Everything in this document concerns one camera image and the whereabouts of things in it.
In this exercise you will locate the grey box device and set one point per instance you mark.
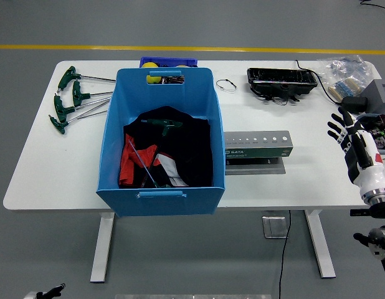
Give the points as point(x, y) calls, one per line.
point(379, 93)

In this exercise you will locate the robot left hand black fingers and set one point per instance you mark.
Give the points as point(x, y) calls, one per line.
point(50, 292)

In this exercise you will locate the small yellow ball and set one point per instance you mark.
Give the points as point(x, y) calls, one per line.
point(181, 66)

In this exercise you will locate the light blue plastic storage box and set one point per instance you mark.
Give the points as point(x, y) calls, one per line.
point(161, 202)

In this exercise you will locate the pale blue parts tray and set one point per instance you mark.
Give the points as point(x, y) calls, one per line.
point(384, 130)

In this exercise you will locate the beige resistor strip pack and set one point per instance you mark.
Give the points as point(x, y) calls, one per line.
point(345, 88)

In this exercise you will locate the dark blue plastic bin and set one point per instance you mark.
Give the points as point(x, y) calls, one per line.
point(167, 59)

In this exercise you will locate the robot right hand white shell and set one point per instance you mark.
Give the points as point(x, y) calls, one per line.
point(367, 165)

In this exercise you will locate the black table control panel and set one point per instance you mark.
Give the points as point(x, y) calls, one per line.
point(362, 212)

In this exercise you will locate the black power adapter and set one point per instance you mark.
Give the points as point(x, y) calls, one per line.
point(354, 104)

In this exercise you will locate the black plastic tray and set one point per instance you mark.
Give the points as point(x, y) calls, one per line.
point(279, 81)

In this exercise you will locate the black red folded garment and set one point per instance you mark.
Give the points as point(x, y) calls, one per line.
point(186, 140)

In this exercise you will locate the white table leg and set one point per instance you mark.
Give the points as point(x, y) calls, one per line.
point(102, 249)
point(320, 249)

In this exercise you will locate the clear plastic parts bag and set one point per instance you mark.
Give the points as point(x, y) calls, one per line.
point(345, 67)

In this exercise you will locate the metal floor socket plate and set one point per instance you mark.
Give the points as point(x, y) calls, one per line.
point(273, 227)

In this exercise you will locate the grey green tool holder rack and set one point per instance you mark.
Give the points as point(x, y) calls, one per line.
point(258, 152)

